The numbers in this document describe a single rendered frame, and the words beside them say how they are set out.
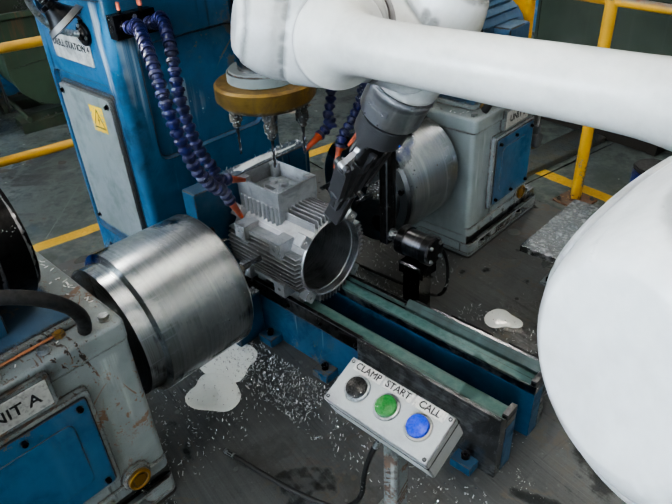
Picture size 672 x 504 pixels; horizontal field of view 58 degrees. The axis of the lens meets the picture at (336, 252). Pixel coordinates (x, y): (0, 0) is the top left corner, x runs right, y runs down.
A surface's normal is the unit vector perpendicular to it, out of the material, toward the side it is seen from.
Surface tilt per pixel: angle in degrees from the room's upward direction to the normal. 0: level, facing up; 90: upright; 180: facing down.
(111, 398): 90
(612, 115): 103
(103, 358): 90
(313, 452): 0
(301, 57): 92
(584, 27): 90
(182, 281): 47
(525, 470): 0
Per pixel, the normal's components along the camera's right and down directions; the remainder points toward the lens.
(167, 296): 0.54, -0.26
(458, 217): -0.68, 0.43
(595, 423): -0.93, 0.07
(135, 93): 0.73, 0.34
